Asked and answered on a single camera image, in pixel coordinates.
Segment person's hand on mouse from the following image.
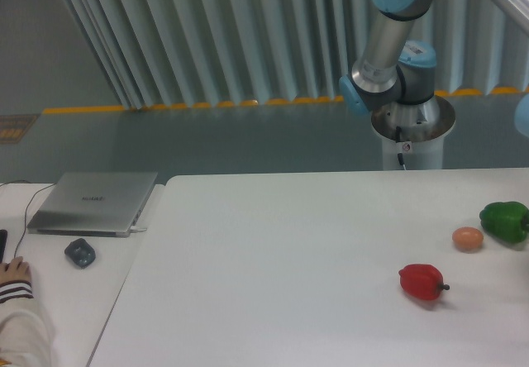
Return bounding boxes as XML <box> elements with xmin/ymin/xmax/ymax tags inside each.
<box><xmin>0</xmin><ymin>256</ymin><xmax>32</xmax><ymax>285</ymax></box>

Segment red bell pepper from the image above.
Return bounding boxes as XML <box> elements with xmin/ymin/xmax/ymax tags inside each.
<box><xmin>398</xmin><ymin>264</ymin><xmax>450</xmax><ymax>301</ymax></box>

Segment brown egg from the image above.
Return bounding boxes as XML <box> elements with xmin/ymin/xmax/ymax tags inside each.
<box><xmin>452</xmin><ymin>226</ymin><xmax>484</xmax><ymax>252</ymax></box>

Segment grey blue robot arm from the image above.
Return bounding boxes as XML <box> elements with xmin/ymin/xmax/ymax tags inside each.
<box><xmin>339</xmin><ymin>0</ymin><xmax>528</xmax><ymax>142</ymax></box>

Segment cream striped sleeve forearm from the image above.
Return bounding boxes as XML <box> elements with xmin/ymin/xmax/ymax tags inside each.
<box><xmin>1</xmin><ymin>279</ymin><xmax>52</xmax><ymax>366</ymax></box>

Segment black phone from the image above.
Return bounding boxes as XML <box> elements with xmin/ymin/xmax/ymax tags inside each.
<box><xmin>0</xmin><ymin>229</ymin><xmax>8</xmax><ymax>263</ymax></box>

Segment dark blue small tray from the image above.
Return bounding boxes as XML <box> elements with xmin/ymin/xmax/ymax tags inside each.
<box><xmin>64</xmin><ymin>238</ymin><xmax>96</xmax><ymax>269</ymax></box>

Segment silver closed laptop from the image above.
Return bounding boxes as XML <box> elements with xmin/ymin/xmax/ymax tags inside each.
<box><xmin>26</xmin><ymin>172</ymin><xmax>158</xmax><ymax>237</ymax></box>

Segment white folding partition screen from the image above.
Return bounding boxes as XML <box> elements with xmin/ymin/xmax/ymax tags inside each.
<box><xmin>48</xmin><ymin>0</ymin><xmax>529</xmax><ymax>111</ymax></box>

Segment green bell pepper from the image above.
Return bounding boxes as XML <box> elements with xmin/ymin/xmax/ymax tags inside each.
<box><xmin>479</xmin><ymin>201</ymin><xmax>528</xmax><ymax>245</ymax></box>

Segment black thin cable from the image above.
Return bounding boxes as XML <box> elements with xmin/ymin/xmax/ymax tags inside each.
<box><xmin>0</xmin><ymin>179</ymin><xmax>57</xmax><ymax>259</ymax></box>

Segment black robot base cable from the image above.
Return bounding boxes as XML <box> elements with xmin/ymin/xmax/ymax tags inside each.
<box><xmin>394</xmin><ymin>125</ymin><xmax>408</xmax><ymax>172</ymax></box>

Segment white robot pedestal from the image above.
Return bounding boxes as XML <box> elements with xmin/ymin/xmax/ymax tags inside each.
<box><xmin>371</xmin><ymin>96</ymin><xmax>455</xmax><ymax>170</ymax></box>

